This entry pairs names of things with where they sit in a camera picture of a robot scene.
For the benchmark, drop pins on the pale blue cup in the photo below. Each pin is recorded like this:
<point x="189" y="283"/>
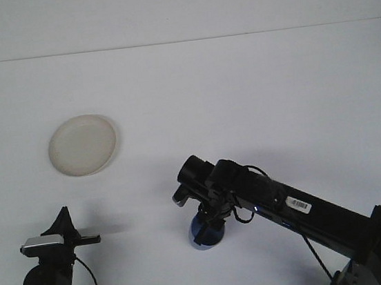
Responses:
<point x="216" y="236"/>

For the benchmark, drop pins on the pale round plate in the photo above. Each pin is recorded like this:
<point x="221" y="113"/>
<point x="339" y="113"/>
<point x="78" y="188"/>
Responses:
<point x="83" y="145"/>

